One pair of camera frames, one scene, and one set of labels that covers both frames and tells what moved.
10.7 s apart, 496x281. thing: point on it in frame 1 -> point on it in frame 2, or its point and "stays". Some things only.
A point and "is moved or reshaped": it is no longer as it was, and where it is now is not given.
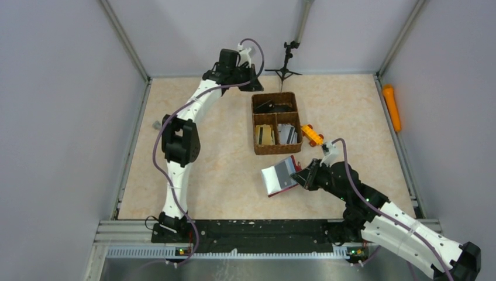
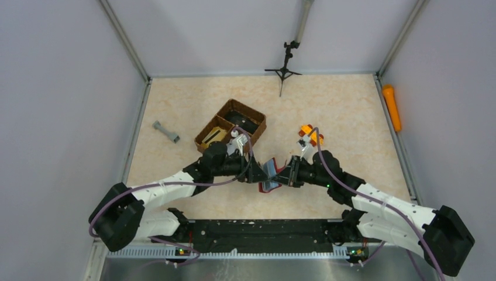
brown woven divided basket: [275, 123] -> [221, 121]
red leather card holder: [278, 178] is moved or reshaped
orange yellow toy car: [313, 137] stays
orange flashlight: [389, 92] stays
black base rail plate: [244, 236] stays
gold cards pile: [264, 134] -> [216, 134]
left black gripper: [250, 81] -> [252, 172]
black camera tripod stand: [284, 72] stays
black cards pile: [269, 107] -> [241, 120]
